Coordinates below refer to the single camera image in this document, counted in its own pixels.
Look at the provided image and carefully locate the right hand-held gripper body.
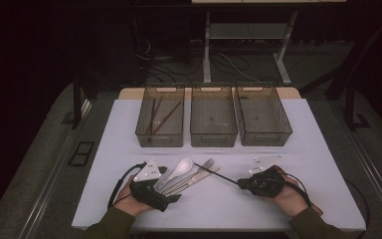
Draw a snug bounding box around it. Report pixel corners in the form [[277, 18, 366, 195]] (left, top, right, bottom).
[[248, 154, 287, 199]]

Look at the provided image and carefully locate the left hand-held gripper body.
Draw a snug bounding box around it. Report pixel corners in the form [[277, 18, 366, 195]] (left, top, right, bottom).
[[128, 158, 169, 213]]

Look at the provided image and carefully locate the white ceramic spoon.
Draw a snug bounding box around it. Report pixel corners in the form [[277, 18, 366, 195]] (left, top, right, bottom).
[[153, 157, 195, 192]]

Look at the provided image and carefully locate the metal table knife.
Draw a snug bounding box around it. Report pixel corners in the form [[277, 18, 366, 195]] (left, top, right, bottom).
[[170, 167, 222, 197]]

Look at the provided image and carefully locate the metal fork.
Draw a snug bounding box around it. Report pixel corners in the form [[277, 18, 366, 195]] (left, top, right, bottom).
[[163, 157, 216, 195]]

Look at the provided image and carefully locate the translucent grey plastic bin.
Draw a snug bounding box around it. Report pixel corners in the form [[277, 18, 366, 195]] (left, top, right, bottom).
[[189, 84, 239, 148], [235, 83, 293, 147], [134, 84, 186, 148]]

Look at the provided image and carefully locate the brown wooden chopstick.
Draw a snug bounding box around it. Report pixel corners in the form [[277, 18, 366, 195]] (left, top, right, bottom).
[[145, 96, 164, 134], [151, 100, 183, 136]]

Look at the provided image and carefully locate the person's left hand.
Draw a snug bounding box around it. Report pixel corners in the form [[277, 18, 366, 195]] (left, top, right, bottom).
[[113, 175, 155, 217]]

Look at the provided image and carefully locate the person's right hand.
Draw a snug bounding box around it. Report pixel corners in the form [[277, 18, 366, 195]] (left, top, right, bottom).
[[265, 177, 312, 217]]

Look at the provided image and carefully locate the black metal stand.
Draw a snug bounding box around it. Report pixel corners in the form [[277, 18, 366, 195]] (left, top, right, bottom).
[[61, 71, 97, 130], [299, 13, 382, 132]]

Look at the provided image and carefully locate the white metal desk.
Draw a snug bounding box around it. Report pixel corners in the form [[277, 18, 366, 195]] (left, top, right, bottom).
[[191, 0, 347, 86]]

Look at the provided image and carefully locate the right hand-held gripper black cable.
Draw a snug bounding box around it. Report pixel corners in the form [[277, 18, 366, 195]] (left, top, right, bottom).
[[286, 172, 371, 238]]

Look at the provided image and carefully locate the tangle of floor cables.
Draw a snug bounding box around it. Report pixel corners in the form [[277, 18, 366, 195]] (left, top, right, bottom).
[[135, 33, 280, 86]]

